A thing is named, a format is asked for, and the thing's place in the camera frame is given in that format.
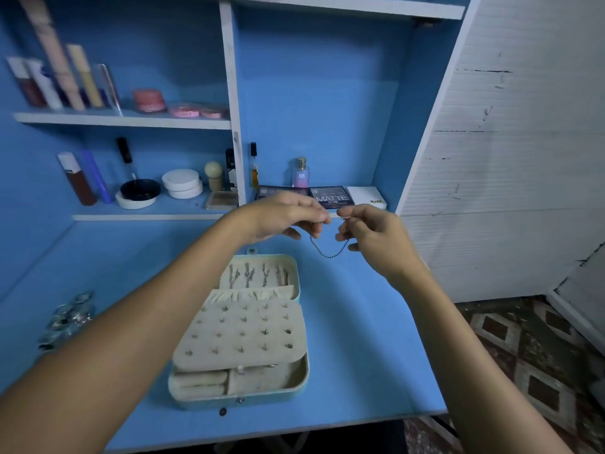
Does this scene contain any person's right hand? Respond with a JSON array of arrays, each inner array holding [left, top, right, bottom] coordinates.
[[335, 204, 429, 290]]

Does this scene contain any person's left hand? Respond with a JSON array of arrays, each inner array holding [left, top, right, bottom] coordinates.
[[229, 192, 333, 248]]

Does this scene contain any silver link chain bracelet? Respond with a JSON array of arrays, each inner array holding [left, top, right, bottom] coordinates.
[[307, 212, 357, 260]]

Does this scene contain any cream jewellery box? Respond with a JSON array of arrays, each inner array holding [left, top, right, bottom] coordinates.
[[168, 253, 311, 409]]

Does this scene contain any pile of silver rings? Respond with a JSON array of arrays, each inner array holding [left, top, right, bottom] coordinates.
[[38, 291, 98, 354]]

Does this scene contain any person's left forearm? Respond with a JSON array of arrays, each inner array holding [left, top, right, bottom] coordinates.
[[0, 217, 256, 454]]

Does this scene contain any person's right forearm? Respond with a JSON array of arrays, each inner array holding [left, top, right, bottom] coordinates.
[[397, 267, 573, 454]]

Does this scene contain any white flat box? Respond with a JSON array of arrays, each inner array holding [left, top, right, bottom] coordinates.
[[346, 186, 389, 210]]

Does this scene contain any person's dark clothing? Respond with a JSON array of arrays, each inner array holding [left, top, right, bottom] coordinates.
[[274, 421, 410, 454]]

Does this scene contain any dark eyeshadow palette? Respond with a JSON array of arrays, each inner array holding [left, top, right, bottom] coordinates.
[[257, 185, 313, 199]]

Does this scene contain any small pink perfume bottle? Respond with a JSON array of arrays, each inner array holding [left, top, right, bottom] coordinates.
[[292, 156, 310, 188]]

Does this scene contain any square brown powder compact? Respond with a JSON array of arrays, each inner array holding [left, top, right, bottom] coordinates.
[[207, 190, 239, 212]]

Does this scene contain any thin dark cosmetic bottle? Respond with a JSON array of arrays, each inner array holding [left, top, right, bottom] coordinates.
[[248, 141, 260, 190]]

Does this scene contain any black lettered eyeshadow palette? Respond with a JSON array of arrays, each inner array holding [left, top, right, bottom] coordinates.
[[310, 186, 355, 210]]

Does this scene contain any black cosmetic bottle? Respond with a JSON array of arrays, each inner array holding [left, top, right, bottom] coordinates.
[[225, 148, 238, 191]]

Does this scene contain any beige makeup sponge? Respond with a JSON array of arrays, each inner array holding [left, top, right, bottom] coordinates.
[[205, 160, 225, 192]]

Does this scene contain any white round cream jar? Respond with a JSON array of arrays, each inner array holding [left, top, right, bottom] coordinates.
[[161, 168, 204, 201]]

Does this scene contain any white shelf unit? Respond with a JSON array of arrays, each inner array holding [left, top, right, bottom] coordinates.
[[13, 0, 466, 221]]

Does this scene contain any white bowl black inside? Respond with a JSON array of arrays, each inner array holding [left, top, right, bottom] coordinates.
[[115, 178, 162, 210]]

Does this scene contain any white slatted cabinet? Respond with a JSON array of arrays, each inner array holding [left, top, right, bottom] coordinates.
[[395, 0, 605, 303]]

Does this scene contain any black makeup brush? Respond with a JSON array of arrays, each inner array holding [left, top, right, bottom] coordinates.
[[115, 137, 138, 183]]

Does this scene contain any pink round jar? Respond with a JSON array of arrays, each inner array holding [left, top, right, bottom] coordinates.
[[131, 88, 168, 114]]

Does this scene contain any blue cosmetic tube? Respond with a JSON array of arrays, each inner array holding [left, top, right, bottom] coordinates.
[[80, 148, 115, 204]]

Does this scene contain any brown lipstick tube white cap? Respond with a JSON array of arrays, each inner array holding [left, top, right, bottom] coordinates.
[[57, 151, 98, 207]]

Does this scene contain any short beige cosmetic tube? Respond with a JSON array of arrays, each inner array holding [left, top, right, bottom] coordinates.
[[66, 43, 105, 110]]

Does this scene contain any white tube blue label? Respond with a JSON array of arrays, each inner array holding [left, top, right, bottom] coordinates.
[[26, 58, 64, 112]]

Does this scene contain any tall beige cosmetic tube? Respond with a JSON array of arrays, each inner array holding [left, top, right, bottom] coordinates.
[[17, 0, 86, 112]]

